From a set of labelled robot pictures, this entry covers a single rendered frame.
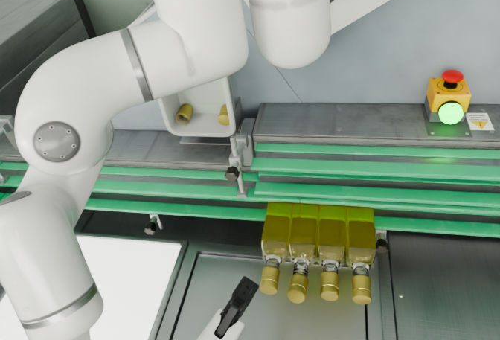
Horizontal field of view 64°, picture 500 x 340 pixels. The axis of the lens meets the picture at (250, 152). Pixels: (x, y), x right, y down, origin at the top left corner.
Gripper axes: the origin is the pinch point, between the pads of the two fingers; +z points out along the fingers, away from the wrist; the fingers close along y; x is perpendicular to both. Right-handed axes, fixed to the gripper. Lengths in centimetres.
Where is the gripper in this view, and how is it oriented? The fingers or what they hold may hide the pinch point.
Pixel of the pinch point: (242, 296)
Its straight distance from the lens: 73.2
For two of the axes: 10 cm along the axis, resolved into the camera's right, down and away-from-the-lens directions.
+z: 4.8, -5.7, 6.6
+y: 2.3, -6.4, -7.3
